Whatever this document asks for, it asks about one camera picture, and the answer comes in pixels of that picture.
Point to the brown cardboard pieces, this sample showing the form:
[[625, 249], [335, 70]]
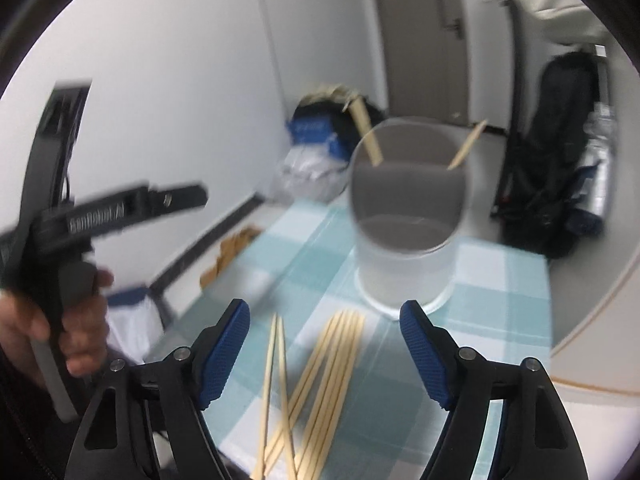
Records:
[[232, 250]]

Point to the white plastic bag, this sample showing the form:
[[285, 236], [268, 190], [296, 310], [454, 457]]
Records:
[[305, 170]]

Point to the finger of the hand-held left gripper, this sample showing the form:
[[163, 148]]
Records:
[[180, 199]]

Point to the beige cloth bag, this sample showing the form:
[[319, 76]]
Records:
[[332, 92]]

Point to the person's left hand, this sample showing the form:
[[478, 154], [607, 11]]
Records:
[[87, 330]]

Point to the pile of wooden chopsticks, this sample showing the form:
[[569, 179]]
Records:
[[330, 385]]

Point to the bamboo chopstick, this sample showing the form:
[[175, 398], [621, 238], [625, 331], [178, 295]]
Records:
[[467, 145], [367, 135]]

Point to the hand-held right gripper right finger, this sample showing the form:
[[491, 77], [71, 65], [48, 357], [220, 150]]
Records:
[[425, 355]]

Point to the brown door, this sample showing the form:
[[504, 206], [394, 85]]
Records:
[[415, 60]]

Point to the silver folded umbrella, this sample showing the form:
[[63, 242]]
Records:
[[597, 180]]

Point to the blue cardboard box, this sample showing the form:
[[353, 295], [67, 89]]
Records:
[[310, 132]]

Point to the black bag on floor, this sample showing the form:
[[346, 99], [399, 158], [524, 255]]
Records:
[[320, 110]]

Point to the blue checked tablecloth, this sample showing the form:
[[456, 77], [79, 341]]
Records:
[[310, 260]]

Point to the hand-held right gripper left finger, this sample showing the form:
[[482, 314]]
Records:
[[225, 355]]

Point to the white bag with blue rim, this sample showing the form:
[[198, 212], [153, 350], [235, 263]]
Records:
[[130, 330]]

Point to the hanging black jacket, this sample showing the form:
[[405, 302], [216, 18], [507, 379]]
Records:
[[550, 135]]

